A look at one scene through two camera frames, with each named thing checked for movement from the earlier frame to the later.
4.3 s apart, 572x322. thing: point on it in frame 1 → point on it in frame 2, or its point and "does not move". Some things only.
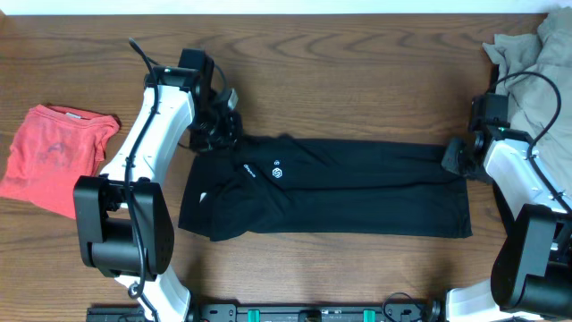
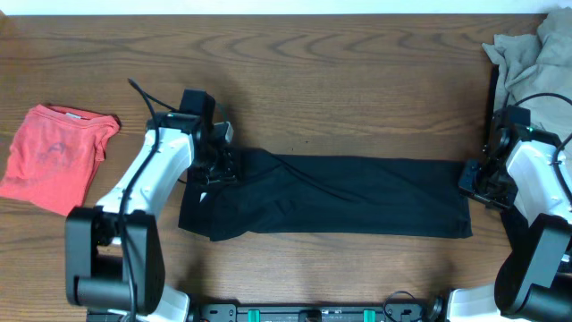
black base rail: x=399 y=310 does not move
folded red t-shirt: x=53 y=146 does not move
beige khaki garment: x=532 y=98 does not move
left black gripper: x=222 y=135 → x=221 y=169
